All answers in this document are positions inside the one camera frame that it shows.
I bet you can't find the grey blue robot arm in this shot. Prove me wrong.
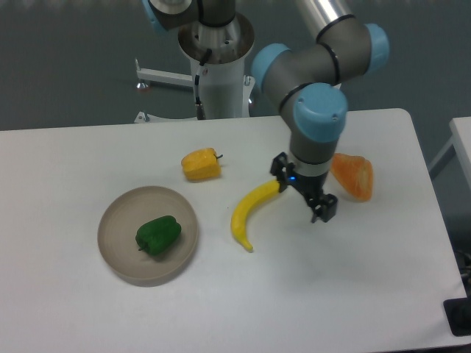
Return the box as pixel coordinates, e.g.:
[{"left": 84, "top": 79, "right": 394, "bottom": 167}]
[{"left": 142, "top": 1, "right": 389, "bottom": 221}]

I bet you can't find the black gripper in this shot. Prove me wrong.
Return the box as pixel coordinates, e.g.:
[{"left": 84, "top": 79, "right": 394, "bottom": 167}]
[{"left": 270, "top": 152, "right": 338, "bottom": 223}]

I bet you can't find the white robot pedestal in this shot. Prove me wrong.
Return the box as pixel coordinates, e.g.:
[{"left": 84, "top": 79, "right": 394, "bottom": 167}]
[{"left": 135, "top": 13, "right": 255, "bottom": 120}]

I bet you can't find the yellow banana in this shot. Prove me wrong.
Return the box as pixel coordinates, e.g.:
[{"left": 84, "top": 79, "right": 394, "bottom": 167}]
[{"left": 230, "top": 179, "right": 280, "bottom": 253}]

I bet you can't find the green bell pepper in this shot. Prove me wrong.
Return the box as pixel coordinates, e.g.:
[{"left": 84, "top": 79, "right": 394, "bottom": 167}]
[{"left": 135, "top": 215, "right": 182, "bottom": 256}]

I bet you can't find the black clamp device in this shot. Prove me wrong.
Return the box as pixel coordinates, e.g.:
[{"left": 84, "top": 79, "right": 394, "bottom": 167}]
[{"left": 443, "top": 298, "right": 471, "bottom": 337}]

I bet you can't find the white side table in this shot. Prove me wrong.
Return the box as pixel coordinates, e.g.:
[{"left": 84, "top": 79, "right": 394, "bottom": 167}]
[{"left": 428, "top": 116, "right": 471, "bottom": 185}]

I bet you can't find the yellow bell pepper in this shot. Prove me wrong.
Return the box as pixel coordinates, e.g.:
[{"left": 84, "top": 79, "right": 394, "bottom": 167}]
[{"left": 181, "top": 148, "right": 223, "bottom": 182}]

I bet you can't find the beige round plate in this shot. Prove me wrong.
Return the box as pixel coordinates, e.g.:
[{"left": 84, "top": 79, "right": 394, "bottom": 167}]
[{"left": 97, "top": 186, "right": 199, "bottom": 287}]

